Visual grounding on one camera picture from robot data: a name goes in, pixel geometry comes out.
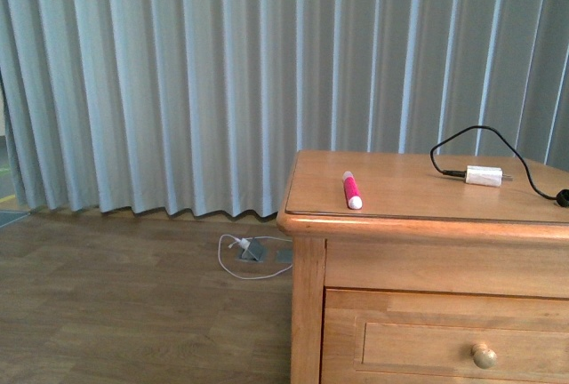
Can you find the pink marker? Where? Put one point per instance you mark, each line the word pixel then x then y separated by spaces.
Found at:
pixel 352 195

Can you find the wooden nightstand cabinet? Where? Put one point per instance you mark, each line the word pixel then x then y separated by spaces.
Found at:
pixel 417 232

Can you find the open grey floor socket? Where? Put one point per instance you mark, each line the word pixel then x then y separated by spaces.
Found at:
pixel 252 250

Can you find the grey floor mat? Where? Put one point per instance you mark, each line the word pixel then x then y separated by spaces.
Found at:
pixel 10 217

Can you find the closed grey floor plate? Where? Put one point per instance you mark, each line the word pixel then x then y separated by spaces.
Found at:
pixel 284 256

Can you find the white power adapter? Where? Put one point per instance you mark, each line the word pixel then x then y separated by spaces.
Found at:
pixel 486 176

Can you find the round wooden top knob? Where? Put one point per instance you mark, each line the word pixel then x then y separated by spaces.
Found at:
pixel 483 357

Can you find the wooden top drawer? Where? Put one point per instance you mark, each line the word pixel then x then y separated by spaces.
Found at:
pixel 412 337

